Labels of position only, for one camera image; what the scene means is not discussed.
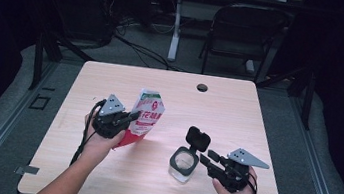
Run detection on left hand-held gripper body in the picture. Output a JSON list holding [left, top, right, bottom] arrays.
[[91, 91, 133, 141]]

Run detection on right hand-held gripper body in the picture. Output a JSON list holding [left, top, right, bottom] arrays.
[[207, 144, 273, 194]]

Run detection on pink printed plastic bag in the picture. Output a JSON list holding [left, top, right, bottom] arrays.
[[114, 85, 169, 156]]

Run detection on glass jar with black lid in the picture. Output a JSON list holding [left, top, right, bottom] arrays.
[[167, 123, 213, 186]]

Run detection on person's left hand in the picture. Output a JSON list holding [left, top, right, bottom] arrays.
[[79, 112, 129, 169]]

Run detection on dark equipment box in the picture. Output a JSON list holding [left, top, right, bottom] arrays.
[[65, 0, 120, 45]]

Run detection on black folding chair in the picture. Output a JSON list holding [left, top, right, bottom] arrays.
[[196, 0, 295, 88]]

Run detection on right hand-held gripper black cable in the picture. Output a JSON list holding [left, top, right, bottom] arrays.
[[246, 172, 264, 194]]

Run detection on hand-held gripper black cable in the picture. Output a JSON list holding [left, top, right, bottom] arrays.
[[246, 172, 264, 194], [69, 95, 107, 171]]

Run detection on left hand-held gripper black cable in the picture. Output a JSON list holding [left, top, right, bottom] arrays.
[[69, 95, 107, 171]]

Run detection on black floor cable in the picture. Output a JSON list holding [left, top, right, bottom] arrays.
[[108, 30, 189, 73]]

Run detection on aluminium rail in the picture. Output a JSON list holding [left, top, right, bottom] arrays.
[[276, 91, 344, 194], [0, 53, 62, 194]]

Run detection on black metal frame stand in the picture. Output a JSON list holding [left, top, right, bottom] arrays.
[[250, 59, 319, 131], [28, 30, 96, 99]]

